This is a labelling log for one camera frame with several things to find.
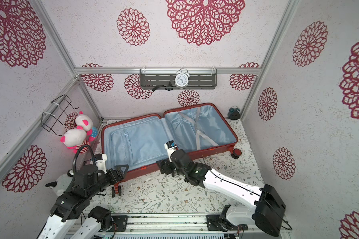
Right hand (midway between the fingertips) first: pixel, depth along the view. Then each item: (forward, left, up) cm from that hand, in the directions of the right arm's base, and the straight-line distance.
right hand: (161, 159), depth 75 cm
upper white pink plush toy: (+25, +50, +1) cm, 56 cm away
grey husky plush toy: (-15, +44, +1) cm, 46 cm away
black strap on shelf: (+44, -1, +13) cm, 46 cm away
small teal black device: (+51, -50, -16) cm, 73 cm away
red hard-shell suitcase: (+18, +21, -11) cm, 30 cm away
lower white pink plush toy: (+12, +51, 0) cm, 52 cm away
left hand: (-6, +17, 0) cm, 18 cm away
